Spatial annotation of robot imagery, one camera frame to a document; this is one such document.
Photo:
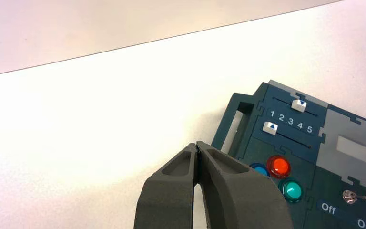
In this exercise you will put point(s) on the green round push button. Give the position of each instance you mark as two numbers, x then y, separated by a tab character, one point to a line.
292	190

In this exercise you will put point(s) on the metal toggle switch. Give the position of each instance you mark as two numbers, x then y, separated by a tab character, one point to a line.
348	196

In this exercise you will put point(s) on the red round push button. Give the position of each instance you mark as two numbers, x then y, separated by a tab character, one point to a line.
278	167

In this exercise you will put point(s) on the white display window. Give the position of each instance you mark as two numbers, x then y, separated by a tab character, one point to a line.
353	149

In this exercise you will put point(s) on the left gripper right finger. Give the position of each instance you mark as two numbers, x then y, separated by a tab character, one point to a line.
243	199

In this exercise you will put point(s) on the white slider knob up arrow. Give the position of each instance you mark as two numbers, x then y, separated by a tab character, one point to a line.
270	128

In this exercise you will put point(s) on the blue round push button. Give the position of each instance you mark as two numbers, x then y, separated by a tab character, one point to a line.
260	170

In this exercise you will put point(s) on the white slider knob down arrow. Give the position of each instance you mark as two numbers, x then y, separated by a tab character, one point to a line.
299	106

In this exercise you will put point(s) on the blue grey control box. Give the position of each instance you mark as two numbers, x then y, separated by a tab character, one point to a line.
296	148

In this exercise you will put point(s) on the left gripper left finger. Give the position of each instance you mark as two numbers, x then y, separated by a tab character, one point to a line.
167	196

